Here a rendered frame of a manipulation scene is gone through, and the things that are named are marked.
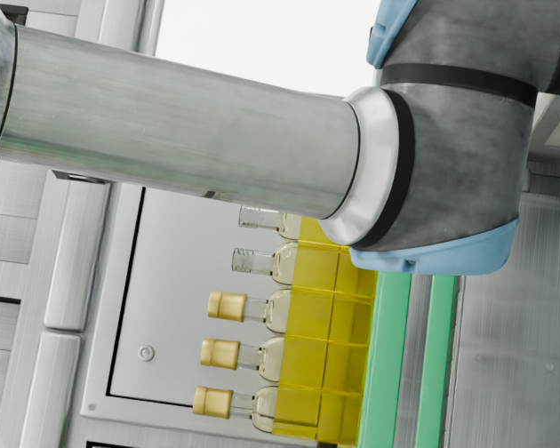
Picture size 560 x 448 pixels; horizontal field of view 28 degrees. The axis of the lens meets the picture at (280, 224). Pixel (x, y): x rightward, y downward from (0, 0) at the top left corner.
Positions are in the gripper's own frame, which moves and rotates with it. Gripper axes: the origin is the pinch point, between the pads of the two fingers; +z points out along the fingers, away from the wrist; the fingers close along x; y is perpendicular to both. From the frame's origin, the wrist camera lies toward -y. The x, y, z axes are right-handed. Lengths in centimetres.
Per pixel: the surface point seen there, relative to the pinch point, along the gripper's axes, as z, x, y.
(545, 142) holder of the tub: 37.1, -9.0, 11.8
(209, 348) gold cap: 2.7, 15.9, 28.3
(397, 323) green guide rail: 23.7, 12.1, 16.3
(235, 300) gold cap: 4.9, 9.7, 28.3
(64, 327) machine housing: -18.2, 13.7, 43.2
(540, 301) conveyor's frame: 38.6, 8.0, 14.5
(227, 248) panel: 1.7, 0.1, 42.7
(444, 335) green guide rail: 28.9, 12.8, 16.3
